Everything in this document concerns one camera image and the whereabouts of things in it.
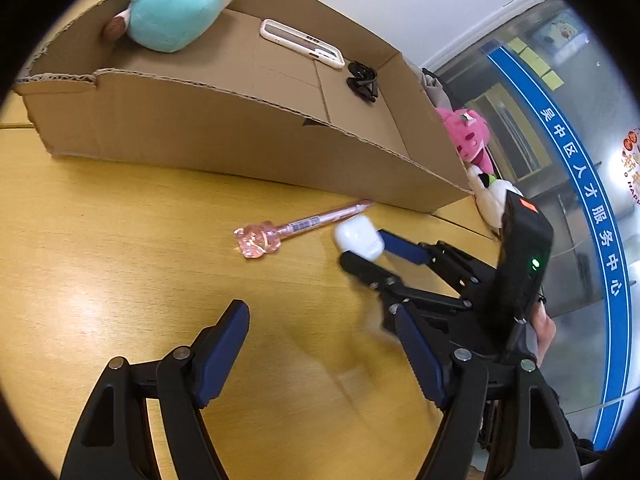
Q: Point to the brown cardboard box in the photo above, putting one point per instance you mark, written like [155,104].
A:
[235,103]

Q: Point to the white clear phone case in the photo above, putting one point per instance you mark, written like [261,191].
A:
[302,43]

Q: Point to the pig plush teal shirt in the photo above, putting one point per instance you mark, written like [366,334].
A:
[164,26]

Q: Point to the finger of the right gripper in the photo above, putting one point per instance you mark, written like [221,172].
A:
[367,272]
[398,246]

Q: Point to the pink plush toy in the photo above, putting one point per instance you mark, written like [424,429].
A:
[470,134]

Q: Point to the grey folded cloth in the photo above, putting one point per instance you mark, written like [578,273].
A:
[435,91]

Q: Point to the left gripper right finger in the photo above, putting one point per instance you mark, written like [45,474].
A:
[530,438]

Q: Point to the black sunglasses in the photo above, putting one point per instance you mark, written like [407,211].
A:
[363,81]

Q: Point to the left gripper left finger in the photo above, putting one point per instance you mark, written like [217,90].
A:
[112,439]

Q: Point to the person right hand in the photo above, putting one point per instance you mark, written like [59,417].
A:
[545,329]

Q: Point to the white earbuds case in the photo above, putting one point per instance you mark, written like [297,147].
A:
[359,235]

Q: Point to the pink bear-topped pen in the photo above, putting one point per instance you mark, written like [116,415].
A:
[258,239]

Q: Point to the white panda plush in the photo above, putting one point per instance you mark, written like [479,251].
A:
[490,195]

